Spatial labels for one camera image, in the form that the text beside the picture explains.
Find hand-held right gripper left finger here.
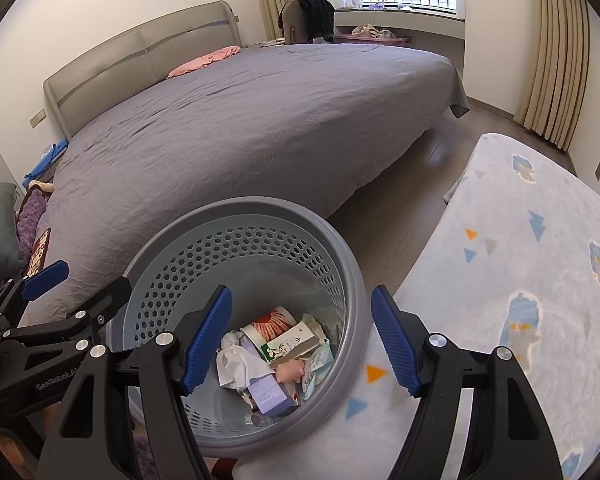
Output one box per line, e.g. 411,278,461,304
37,285,233,480

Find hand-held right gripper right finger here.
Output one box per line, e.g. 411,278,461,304
371,285,563,480

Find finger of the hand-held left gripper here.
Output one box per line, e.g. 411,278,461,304
10,276,132,356
0,260,71,311

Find white tissue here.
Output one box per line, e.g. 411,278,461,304
216,330,276,391

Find grey perforated plastic basket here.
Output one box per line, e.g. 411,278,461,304
105,196,370,458

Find red paper cup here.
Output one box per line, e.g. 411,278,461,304
240,306,301,356

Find purple cartoon box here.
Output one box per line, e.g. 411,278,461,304
245,375,291,416

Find white milk carton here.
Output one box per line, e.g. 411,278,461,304
262,321,321,363

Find light blue wipes packet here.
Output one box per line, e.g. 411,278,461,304
300,342,336,401

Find brown patterned box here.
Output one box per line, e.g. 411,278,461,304
24,227,52,276

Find purple plush cloth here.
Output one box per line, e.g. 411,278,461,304
16,192,48,261

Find light blue printed blanket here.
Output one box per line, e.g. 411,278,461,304
232,132,600,480

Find blue plastic object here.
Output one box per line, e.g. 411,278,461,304
22,140,70,186

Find grey bed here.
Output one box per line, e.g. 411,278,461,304
17,42,471,326

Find beige padded headboard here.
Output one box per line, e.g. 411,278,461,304
42,1,243,141

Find pink cloth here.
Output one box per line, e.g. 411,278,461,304
166,46,242,80

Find pink basin with clothes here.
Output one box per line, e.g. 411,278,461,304
336,25,411,47

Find wooden chair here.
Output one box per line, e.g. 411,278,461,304
279,0,336,45

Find dark clothes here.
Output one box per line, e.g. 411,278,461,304
295,0,336,43

